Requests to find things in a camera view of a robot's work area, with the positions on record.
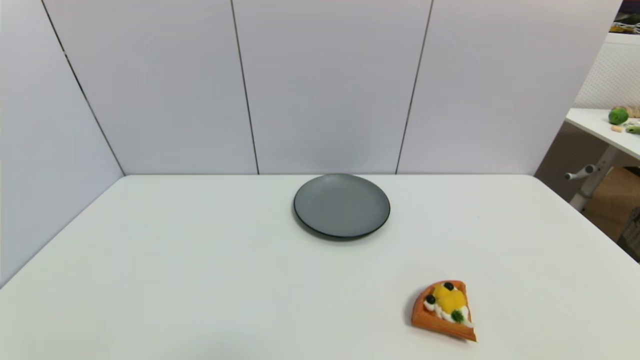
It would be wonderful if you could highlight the white table crank handle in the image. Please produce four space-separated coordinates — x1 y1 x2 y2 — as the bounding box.
564 164 599 181

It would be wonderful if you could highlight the perforated partition panel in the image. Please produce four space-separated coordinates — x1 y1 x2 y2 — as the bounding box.
534 32 640 201

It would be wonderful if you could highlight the white side table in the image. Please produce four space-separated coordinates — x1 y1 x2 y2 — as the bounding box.
565 107 640 212

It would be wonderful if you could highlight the triangle waffle bread with fruit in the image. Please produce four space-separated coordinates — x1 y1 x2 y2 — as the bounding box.
411 280 478 343

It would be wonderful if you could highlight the yellow and black shelf clutter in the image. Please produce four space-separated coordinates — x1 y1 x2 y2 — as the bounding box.
610 0 640 35

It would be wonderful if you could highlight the dark grey round plate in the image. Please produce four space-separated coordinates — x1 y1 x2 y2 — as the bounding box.
293 173 391 240

